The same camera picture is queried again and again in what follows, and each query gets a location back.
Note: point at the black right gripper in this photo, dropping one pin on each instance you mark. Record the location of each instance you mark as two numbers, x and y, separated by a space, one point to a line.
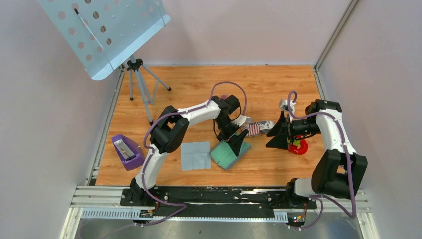
283 130

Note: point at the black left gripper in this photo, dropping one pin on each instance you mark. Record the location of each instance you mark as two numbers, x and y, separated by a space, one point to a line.
235 142

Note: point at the grey-green glasses case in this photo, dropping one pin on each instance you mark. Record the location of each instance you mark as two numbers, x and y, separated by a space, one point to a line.
224 157

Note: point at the flag print glasses case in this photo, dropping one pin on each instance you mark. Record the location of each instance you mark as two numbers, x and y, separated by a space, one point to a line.
258 128

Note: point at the light blue cloth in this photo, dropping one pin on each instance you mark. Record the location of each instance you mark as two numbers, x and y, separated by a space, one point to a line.
195 156

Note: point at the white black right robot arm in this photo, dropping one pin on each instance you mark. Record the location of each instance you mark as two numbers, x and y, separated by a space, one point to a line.
341 169

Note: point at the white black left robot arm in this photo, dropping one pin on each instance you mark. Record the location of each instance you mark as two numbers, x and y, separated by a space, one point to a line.
167 133

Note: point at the red toy arch block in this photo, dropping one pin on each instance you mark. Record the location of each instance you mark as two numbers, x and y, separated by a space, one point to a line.
300 150

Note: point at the purple glasses case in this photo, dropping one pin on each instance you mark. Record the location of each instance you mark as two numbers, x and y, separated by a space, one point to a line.
129 152

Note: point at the perforated metal music stand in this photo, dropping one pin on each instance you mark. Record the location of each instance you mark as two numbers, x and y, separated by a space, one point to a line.
105 34

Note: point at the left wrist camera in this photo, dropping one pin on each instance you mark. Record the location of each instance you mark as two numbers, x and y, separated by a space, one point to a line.
241 120

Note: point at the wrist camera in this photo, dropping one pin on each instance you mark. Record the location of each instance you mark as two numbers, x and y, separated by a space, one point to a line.
286 105
241 120

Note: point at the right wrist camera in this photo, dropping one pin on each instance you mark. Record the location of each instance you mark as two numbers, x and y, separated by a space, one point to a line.
286 105

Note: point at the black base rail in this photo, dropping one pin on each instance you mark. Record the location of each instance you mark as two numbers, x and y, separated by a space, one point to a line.
209 204

